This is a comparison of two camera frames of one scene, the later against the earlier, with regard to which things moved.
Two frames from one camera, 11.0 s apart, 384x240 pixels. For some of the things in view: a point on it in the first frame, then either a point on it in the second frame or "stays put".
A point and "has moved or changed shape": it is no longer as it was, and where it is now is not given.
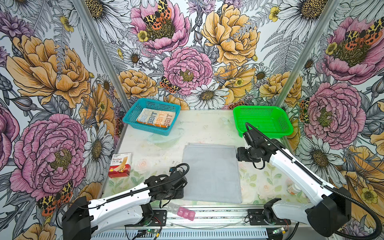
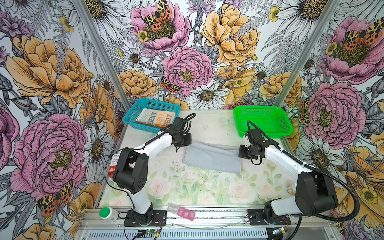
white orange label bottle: (293, 189) stays put
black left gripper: (179, 195) to (188, 141)
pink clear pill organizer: (174, 209) stays put
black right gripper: (241, 156) stays put
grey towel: (210, 173) has moved or changed shape
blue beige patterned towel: (155, 117) stays put
